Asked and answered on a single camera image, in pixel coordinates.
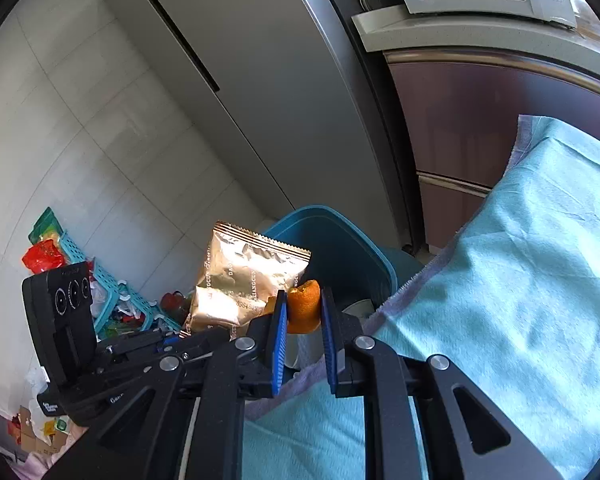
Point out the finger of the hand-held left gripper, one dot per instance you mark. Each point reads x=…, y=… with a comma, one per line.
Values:
x=125, y=371
x=130, y=345

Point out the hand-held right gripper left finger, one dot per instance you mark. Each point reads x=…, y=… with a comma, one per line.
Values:
x=279, y=345

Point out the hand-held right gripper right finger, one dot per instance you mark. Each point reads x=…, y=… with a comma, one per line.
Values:
x=328, y=345

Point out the orange peel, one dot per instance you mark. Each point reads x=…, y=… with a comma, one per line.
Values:
x=302, y=310

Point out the golden snack bag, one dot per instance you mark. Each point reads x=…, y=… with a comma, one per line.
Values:
x=245, y=270

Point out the blue trash bin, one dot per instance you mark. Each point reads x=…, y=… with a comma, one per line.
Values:
x=330, y=250

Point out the teal plastic basket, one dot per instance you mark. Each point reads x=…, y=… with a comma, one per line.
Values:
x=105, y=285

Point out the red plastic bag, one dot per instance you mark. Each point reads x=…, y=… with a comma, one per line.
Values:
x=42, y=257

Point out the green plastic packet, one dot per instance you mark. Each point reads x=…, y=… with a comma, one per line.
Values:
x=47, y=222

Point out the colourful cardboard packaging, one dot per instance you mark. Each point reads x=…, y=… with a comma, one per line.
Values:
x=35, y=435

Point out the teal cloth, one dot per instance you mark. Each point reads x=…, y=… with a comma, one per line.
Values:
x=505, y=285

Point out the kitchen counter cabinet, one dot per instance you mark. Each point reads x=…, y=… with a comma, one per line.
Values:
x=480, y=110

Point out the grey refrigerator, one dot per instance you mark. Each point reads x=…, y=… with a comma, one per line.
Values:
x=260, y=60

